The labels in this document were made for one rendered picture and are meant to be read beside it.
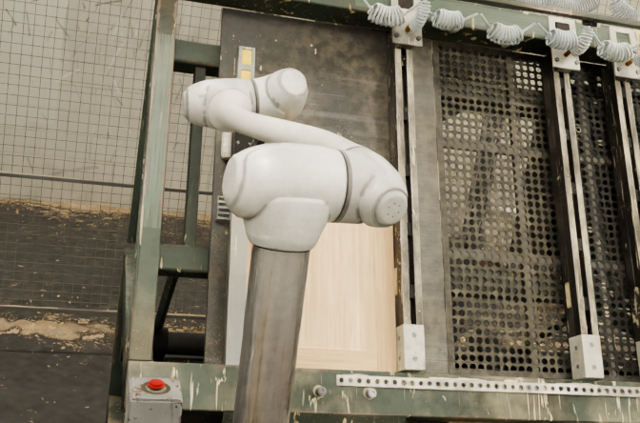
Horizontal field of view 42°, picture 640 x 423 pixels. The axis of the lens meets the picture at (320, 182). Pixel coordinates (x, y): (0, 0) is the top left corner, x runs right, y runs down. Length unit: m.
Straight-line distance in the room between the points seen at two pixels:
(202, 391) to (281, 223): 0.91
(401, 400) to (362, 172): 1.04
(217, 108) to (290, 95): 0.17
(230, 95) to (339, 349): 0.83
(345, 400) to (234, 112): 0.88
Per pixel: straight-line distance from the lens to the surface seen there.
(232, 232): 2.31
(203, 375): 2.21
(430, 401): 2.37
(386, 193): 1.41
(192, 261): 2.35
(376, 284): 2.41
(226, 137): 2.42
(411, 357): 2.34
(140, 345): 2.20
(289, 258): 1.41
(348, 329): 2.35
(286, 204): 1.37
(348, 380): 2.29
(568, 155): 2.81
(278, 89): 1.90
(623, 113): 2.96
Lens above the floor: 1.81
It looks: 11 degrees down
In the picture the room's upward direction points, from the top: 9 degrees clockwise
